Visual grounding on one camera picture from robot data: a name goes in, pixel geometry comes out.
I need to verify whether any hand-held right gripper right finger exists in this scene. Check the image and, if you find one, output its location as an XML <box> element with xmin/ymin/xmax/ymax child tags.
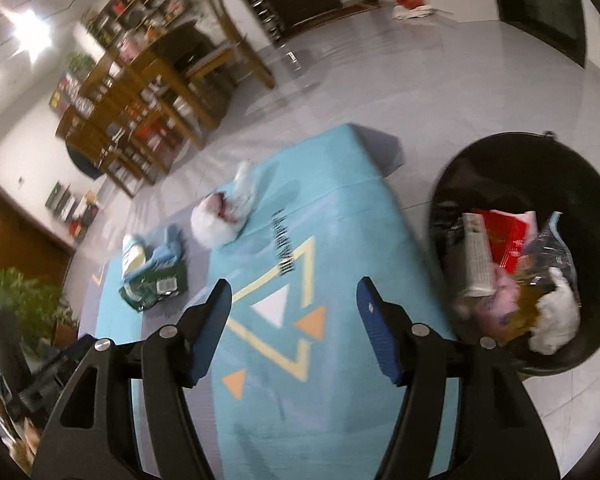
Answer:
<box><xmin>356</xmin><ymin>276</ymin><xmax>563</xmax><ymax>480</ymax></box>

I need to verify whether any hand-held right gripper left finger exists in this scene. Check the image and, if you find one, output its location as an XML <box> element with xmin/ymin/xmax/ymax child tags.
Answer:
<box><xmin>32</xmin><ymin>278</ymin><xmax>233</xmax><ymax>480</ymax></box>

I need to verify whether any dark green packet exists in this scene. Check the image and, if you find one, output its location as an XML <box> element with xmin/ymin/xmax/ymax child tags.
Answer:
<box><xmin>119</xmin><ymin>260</ymin><xmax>188</xmax><ymax>311</ymax></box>

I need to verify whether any light blue cloth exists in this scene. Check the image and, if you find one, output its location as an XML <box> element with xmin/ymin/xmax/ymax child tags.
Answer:
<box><xmin>147</xmin><ymin>226</ymin><xmax>186</xmax><ymax>268</ymax></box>

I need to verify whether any white plastic bag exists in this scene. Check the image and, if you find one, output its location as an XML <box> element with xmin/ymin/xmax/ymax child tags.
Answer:
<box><xmin>190</xmin><ymin>160</ymin><xmax>258</xmax><ymax>248</ymax></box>

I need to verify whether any pink plastic wrapper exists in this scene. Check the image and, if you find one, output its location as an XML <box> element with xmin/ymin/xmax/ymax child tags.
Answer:
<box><xmin>455</xmin><ymin>265</ymin><xmax>521</xmax><ymax>331</ymax></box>

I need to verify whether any yellow snack packet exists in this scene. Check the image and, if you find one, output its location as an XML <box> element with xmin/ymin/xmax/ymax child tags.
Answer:
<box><xmin>500</xmin><ymin>275</ymin><xmax>556</xmax><ymax>341</ymax></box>

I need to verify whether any red packet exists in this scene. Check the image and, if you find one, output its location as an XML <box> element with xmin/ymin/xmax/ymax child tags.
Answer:
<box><xmin>472</xmin><ymin>209</ymin><xmax>533</xmax><ymax>271</ymax></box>

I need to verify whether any white tissue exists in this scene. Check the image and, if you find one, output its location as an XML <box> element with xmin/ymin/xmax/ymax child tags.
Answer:
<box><xmin>527</xmin><ymin>267</ymin><xmax>581</xmax><ymax>356</ymax></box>

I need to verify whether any clear plastic wrapper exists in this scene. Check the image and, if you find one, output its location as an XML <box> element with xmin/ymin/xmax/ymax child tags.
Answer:
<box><xmin>522</xmin><ymin>217</ymin><xmax>576</xmax><ymax>283</ymax></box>

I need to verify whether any black bucket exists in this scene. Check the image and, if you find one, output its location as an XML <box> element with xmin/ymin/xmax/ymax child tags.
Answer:
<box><xmin>427</xmin><ymin>131</ymin><xmax>600</xmax><ymax>378</ymax></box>

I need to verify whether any potted plant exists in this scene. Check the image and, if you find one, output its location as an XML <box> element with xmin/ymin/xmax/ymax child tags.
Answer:
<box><xmin>0</xmin><ymin>267</ymin><xmax>78</xmax><ymax>356</ymax></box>

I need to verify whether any blue grey printed tablecloth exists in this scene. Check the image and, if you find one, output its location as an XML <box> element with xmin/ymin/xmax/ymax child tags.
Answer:
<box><xmin>77</xmin><ymin>122</ymin><xmax>461</xmax><ymax>480</ymax></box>

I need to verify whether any rack of books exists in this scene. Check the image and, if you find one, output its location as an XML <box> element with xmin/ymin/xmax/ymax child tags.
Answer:
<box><xmin>45</xmin><ymin>182</ymin><xmax>101</xmax><ymax>238</ymax></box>

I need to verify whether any wooden chair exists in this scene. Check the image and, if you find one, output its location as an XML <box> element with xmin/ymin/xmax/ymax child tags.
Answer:
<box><xmin>55</xmin><ymin>107</ymin><xmax>146</xmax><ymax>198</ymax></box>
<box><xmin>100</xmin><ymin>85</ymin><xmax>206</xmax><ymax>186</ymax></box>
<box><xmin>187</xmin><ymin>0</ymin><xmax>276</xmax><ymax>91</ymax></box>

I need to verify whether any wooden dining table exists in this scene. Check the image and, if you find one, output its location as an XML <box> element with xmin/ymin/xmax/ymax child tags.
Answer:
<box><xmin>82</xmin><ymin>22</ymin><xmax>231</xmax><ymax>133</ymax></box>

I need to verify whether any photo board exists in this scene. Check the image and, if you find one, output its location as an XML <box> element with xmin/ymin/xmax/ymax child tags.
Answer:
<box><xmin>49</xmin><ymin>72</ymin><xmax>96</xmax><ymax>116</ymax></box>

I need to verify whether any brown doormat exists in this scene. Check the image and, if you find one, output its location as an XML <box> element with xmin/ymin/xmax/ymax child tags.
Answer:
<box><xmin>280</xmin><ymin>2</ymin><xmax>381</xmax><ymax>36</ymax></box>

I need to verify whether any white cloth bag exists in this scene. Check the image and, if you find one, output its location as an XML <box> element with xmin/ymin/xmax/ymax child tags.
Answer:
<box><xmin>392</xmin><ymin>4</ymin><xmax>451</xmax><ymax>20</ymax></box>

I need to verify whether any metal rack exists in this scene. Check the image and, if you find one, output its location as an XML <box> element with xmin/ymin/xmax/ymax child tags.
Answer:
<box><xmin>242</xmin><ymin>0</ymin><xmax>286</xmax><ymax>43</ymax></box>

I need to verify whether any black glass door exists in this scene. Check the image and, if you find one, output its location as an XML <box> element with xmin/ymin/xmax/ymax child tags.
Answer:
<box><xmin>485</xmin><ymin>0</ymin><xmax>588</xmax><ymax>68</ymax></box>

